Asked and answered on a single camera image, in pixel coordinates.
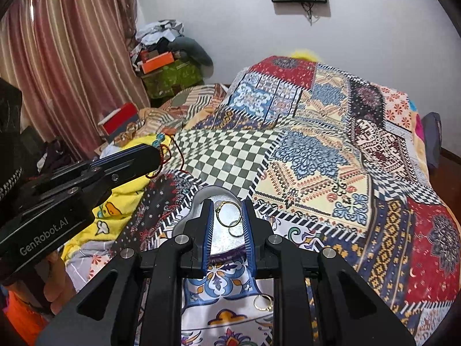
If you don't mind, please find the black bag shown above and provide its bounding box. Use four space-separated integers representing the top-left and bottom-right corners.
0 78 24 202

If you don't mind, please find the striped zigzag bedsheet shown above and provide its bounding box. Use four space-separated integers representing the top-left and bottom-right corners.
119 83 233 145

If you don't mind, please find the dark cloth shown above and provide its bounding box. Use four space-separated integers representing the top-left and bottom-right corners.
21 126 85 175

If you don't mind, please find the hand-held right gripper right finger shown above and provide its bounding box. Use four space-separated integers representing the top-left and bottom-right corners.
242 199 426 346

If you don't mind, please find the gold ring with stone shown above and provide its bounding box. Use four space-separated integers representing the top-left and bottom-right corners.
215 200 242 228

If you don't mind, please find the orange box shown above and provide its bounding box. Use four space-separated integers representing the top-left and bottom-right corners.
140 51 178 75

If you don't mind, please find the grey-blue cushion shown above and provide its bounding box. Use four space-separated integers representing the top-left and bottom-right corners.
421 112 442 171

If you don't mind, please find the striped pink curtain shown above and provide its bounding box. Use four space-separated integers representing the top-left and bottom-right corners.
0 0 152 164

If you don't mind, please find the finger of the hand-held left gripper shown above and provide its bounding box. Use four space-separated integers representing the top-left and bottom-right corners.
90 143 155 168
22 147 161 210

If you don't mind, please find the shiny steel plate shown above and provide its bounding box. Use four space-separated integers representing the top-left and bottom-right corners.
173 185 253 261

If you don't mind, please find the black cable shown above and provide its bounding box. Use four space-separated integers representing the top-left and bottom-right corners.
301 0 325 27

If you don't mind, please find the yellow cartoon print cloth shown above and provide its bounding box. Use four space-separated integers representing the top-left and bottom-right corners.
61 175 154 264

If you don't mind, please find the red and white box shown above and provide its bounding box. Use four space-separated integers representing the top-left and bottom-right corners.
98 103 140 136

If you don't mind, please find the thin silver ring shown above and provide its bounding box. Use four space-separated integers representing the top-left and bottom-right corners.
228 220 246 238

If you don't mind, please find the colourful patchwork blanket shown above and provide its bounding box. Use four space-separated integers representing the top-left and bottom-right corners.
65 56 461 346

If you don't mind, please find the red thread bracelet with beads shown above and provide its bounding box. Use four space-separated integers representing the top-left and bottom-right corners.
144 133 190 180

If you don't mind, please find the green patterned cloth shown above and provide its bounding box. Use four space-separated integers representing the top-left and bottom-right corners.
140 59 205 100

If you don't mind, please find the pile of clothes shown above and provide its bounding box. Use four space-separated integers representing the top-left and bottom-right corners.
129 20 214 77

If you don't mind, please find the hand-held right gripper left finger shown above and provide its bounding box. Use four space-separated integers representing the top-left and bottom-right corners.
36 199 217 346

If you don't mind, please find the person's left hand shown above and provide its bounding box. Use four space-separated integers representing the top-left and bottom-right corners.
34 249 78 318

